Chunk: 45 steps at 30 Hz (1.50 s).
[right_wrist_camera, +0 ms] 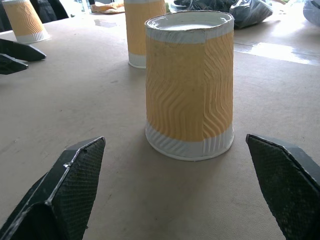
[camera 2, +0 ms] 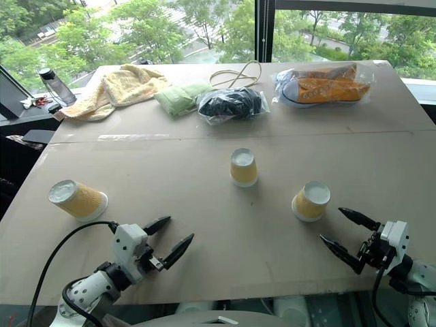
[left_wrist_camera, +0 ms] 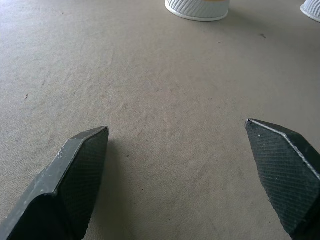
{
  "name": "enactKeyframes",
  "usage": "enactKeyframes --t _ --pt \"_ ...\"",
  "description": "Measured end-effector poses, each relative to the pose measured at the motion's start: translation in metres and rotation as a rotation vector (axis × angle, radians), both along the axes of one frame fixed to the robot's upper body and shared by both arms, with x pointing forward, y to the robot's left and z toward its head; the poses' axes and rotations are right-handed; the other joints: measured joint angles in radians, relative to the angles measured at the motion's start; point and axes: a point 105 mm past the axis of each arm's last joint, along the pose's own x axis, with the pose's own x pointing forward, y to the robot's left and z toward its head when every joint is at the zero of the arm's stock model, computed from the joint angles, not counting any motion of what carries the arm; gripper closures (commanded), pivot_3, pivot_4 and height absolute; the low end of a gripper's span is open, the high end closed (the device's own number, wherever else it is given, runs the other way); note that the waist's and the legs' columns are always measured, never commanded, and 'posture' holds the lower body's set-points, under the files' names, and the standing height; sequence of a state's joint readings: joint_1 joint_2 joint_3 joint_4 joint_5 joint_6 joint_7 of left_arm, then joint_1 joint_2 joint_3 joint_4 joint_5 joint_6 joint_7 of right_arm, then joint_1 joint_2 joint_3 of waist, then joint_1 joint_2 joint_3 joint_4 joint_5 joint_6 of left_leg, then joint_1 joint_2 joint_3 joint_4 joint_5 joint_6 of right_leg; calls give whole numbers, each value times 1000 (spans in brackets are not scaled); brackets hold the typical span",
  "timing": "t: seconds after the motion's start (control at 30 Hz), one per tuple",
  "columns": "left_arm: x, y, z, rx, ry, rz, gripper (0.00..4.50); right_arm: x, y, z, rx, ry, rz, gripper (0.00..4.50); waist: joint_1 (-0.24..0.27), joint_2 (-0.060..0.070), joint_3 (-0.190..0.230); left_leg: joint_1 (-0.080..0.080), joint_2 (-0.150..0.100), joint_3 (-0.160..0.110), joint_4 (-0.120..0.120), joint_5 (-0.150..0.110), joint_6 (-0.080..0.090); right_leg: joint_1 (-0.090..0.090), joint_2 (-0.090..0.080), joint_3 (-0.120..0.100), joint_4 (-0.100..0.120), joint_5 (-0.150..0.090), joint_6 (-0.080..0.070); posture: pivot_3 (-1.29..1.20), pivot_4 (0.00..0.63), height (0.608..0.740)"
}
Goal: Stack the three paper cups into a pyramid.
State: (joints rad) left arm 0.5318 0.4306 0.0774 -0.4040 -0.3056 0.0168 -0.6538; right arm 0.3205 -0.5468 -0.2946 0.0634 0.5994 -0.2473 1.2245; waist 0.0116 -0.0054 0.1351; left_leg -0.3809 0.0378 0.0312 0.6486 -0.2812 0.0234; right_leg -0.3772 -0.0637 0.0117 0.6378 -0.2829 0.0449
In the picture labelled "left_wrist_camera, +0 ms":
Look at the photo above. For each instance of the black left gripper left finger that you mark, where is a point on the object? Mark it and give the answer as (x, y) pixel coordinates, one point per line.
(62, 190)

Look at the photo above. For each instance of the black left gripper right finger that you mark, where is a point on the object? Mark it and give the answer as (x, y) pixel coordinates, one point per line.
(282, 180)

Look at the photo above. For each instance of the white ribbed paper cup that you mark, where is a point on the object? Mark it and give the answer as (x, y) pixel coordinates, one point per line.
(311, 10)
(197, 9)

